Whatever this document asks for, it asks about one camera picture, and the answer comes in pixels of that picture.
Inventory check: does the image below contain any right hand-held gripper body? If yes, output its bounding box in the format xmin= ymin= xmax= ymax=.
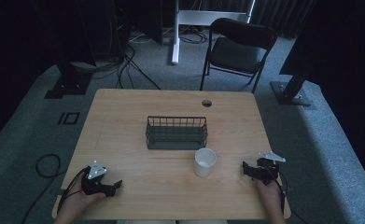
xmin=248 ymin=150 xmax=287 ymax=186

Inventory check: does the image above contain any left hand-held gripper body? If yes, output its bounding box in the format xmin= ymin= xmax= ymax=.
xmin=80 ymin=160 xmax=117 ymax=198

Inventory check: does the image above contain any person's left hand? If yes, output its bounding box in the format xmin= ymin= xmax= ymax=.
xmin=65 ymin=174 xmax=107 ymax=216

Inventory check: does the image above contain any person's right hand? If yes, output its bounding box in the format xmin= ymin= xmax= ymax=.
xmin=256 ymin=178 xmax=285 ymax=207

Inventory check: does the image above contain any white cup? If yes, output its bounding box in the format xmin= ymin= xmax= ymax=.
xmin=192 ymin=147 xmax=218 ymax=178

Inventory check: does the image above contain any black folding chair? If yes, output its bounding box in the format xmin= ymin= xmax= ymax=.
xmin=199 ymin=17 xmax=278 ymax=94

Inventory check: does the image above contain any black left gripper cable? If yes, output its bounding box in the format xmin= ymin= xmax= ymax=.
xmin=56 ymin=166 xmax=91 ymax=217

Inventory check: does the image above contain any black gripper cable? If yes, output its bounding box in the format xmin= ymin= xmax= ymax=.
xmin=263 ymin=166 xmax=310 ymax=224
xmin=56 ymin=166 xmax=91 ymax=217

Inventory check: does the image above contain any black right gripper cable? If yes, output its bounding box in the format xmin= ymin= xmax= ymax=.
xmin=263 ymin=166 xmax=310 ymax=224

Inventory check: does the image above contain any black looped floor cable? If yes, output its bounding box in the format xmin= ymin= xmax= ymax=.
xmin=21 ymin=153 xmax=66 ymax=224

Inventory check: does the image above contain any dark wire basket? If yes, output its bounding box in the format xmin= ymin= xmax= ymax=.
xmin=145 ymin=116 xmax=209 ymax=151

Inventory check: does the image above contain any black stand with base plate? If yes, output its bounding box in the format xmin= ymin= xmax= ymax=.
xmin=43 ymin=46 xmax=96 ymax=100
xmin=269 ymin=62 xmax=317 ymax=111

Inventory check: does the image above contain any bundle of floor cables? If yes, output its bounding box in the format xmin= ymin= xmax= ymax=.
xmin=70 ymin=29 xmax=162 ymax=91

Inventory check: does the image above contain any white desk frame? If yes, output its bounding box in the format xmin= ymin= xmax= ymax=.
xmin=170 ymin=0 xmax=257 ymax=65

